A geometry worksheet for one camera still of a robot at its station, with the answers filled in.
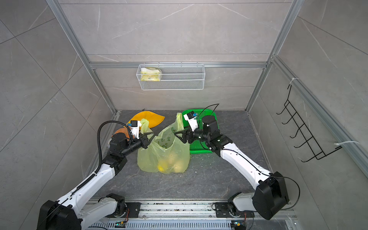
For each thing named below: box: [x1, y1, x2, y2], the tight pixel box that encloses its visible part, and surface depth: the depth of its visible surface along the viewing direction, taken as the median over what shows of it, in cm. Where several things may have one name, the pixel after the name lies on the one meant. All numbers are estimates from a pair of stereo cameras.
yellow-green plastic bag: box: [137, 112, 191, 174], surface depth 78 cm
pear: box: [169, 156, 189, 173], surface depth 85 cm
